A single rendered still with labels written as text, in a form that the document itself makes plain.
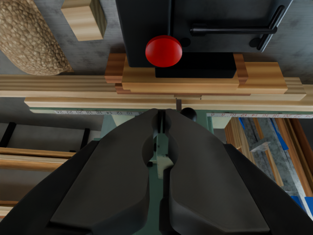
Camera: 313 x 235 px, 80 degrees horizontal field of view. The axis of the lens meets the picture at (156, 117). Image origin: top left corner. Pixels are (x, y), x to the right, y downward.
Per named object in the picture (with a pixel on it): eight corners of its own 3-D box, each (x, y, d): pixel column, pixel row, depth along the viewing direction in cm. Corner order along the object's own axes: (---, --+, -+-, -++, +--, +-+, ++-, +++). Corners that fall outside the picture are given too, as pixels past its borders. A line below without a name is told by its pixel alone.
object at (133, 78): (230, 45, 29) (240, 84, 25) (227, 53, 30) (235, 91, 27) (127, 44, 30) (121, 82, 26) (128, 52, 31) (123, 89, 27)
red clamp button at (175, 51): (183, 32, 14) (184, 41, 14) (180, 61, 17) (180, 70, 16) (144, 32, 14) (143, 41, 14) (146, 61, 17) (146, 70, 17)
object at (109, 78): (242, 53, 30) (248, 77, 28) (238, 61, 32) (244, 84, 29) (109, 52, 31) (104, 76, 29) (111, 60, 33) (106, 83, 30)
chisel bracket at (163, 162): (206, 101, 27) (212, 158, 23) (192, 139, 40) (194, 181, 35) (155, 100, 28) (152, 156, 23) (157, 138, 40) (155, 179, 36)
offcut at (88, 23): (84, 26, 27) (78, 41, 25) (67, -7, 23) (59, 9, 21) (107, 24, 27) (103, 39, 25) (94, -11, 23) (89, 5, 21)
